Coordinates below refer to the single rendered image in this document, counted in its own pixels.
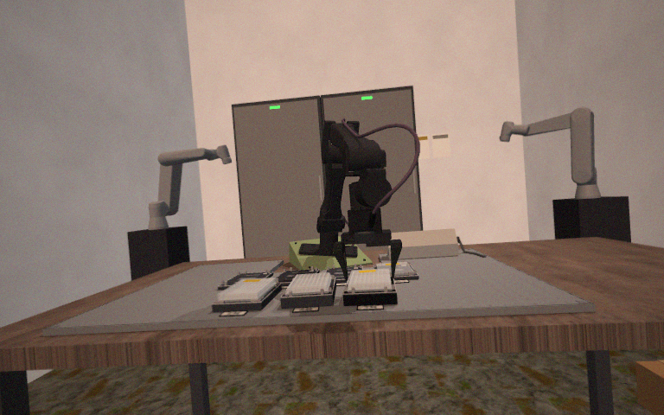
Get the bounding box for white control panel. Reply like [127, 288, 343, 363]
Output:
[391, 228, 470, 259]

